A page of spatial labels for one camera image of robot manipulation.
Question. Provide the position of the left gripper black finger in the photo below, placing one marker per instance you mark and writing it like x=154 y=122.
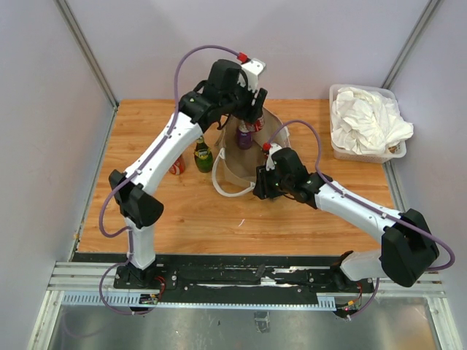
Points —
x=257 y=107
x=249 y=114

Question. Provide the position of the crumpled white cloth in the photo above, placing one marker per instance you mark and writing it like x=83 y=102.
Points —
x=366 y=122

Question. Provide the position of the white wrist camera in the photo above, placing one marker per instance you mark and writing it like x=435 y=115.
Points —
x=252 y=70
x=269 y=149

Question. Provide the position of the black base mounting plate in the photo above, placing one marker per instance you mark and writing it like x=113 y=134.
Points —
x=314 y=273

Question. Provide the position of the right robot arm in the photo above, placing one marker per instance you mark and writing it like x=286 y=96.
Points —
x=406 y=247

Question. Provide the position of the white plastic basket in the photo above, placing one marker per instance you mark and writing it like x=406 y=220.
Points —
x=395 y=152

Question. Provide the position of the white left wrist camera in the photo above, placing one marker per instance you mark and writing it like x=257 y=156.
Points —
x=252 y=70

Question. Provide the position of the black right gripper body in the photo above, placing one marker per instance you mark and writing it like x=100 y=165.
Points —
x=271 y=184

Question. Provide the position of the tan canvas tote bag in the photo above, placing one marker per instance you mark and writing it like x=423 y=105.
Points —
x=239 y=165

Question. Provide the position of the aluminium rail frame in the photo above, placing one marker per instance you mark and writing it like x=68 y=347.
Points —
x=82 y=310

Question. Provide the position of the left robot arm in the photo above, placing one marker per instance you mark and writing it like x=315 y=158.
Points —
x=133 y=189

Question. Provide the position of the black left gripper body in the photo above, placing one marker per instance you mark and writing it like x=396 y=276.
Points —
x=233 y=103

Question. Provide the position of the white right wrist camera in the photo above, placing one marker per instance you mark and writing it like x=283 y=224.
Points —
x=269 y=149

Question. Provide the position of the purple soda can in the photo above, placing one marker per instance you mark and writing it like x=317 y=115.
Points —
x=243 y=137

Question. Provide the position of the green glass bottle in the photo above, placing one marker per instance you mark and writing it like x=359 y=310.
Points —
x=203 y=156

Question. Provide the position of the red Coke can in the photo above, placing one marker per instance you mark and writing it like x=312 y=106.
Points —
x=178 y=167
x=256 y=126

